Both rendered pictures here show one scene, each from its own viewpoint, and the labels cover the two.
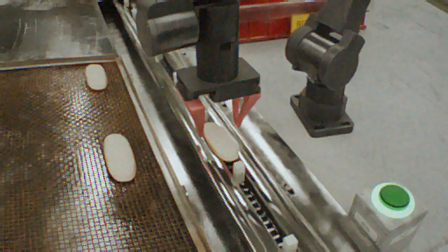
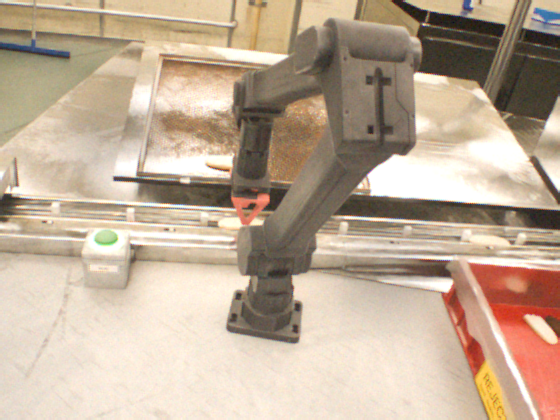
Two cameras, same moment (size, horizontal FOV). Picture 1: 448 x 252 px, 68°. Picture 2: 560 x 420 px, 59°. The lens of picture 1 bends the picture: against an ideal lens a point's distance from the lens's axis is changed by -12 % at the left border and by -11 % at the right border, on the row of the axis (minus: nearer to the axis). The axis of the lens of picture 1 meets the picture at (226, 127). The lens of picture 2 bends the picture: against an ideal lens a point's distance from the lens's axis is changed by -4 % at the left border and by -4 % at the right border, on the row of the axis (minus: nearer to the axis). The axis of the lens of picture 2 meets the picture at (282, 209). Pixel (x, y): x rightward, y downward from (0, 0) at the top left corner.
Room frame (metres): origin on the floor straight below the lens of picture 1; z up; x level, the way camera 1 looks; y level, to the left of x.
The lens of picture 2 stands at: (0.68, -0.77, 1.44)
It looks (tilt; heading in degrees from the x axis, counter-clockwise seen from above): 33 degrees down; 101
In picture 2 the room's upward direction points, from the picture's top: 11 degrees clockwise
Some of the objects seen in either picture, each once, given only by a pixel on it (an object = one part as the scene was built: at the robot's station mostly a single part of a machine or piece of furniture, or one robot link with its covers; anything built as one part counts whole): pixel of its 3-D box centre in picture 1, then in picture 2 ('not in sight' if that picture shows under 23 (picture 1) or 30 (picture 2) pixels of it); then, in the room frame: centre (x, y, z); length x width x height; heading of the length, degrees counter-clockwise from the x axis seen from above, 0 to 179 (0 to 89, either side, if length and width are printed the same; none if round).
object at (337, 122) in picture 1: (323, 98); (268, 301); (0.57, -0.18, 0.86); 0.12 x 0.09 x 0.08; 12
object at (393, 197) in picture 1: (393, 199); (106, 239); (0.28, -0.20, 0.90); 0.04 x 0.04 x 0.02
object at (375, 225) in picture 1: (379, 228); (107, 264); (0.28, -0.20, 0.84); 0.08 x 0.08 x 0.11; 24
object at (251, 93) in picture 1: (228, 101); (247, 200); (0.46, 0.00, 0.92); 0.07 x 0.07 x 0.09; 24
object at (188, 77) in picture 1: (217, 60); (252, 162); (0.45, 0.01, 0.99); 0.10 x 0.07 x 0.07; 114
